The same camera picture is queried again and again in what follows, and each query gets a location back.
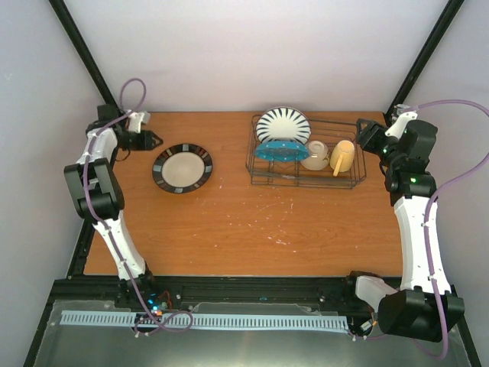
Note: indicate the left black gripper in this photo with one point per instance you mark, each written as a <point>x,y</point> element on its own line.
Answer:
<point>146,143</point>

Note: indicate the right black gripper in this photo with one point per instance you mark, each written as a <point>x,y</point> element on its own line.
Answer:
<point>367,138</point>

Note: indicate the yellow mug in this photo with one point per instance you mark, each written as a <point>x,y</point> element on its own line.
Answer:
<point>342,157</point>

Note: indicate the dark plate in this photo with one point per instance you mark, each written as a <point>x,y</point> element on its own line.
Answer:
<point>182,168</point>

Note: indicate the white floral bowl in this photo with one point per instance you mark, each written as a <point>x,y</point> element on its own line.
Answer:
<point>318,156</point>

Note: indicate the white blue striped plate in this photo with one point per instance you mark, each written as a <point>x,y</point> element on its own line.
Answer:
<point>283,124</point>

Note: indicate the teal dotted plate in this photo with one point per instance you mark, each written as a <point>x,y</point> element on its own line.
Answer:
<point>282,151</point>

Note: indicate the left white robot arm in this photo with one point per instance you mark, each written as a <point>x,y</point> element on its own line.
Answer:
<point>97,195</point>

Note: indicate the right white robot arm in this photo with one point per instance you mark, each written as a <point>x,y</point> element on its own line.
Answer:
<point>423,307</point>

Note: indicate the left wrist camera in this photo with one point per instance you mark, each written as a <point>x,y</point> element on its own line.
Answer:
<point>136,120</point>

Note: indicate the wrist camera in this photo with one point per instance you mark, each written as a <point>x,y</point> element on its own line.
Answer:
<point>401,116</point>
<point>136,120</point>

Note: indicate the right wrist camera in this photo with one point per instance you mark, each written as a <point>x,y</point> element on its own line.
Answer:
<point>401,116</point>

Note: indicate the left black frame post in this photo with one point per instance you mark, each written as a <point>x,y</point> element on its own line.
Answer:
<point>73,33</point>

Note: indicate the black frame post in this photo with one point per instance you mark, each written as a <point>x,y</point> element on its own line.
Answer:
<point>73,33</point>
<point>435,36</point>

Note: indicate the black wire dish rack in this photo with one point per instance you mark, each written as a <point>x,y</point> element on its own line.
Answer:
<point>293,174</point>

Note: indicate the right black frame post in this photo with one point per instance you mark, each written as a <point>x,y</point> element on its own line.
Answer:
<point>435,36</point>

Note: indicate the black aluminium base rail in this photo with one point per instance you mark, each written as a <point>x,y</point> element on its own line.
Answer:
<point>323,294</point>

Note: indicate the light blue cable duct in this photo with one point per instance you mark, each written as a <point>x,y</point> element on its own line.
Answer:
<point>206,321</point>

